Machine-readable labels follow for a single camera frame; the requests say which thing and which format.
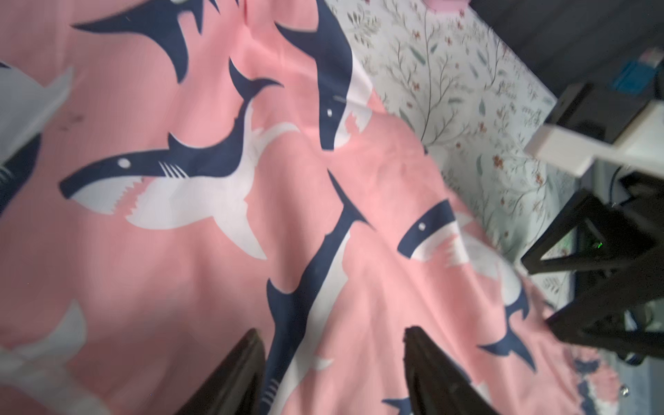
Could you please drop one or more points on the floral table mat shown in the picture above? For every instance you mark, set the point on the floral table mat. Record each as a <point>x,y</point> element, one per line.
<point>473,103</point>

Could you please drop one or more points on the pink transparent box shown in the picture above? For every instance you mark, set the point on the pink transparent box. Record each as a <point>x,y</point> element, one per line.
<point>446,6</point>

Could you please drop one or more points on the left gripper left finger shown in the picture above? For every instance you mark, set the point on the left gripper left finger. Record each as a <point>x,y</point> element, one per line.
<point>234,387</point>

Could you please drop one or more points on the pink shark print shorts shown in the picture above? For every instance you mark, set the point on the pink shark print shorts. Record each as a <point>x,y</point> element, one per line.
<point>177,173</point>

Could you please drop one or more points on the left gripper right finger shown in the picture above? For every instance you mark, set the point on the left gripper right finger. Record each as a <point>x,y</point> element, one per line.
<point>435,383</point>

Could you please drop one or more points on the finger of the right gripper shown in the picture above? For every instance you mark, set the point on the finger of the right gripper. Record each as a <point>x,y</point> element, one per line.
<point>582,322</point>
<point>587,235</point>

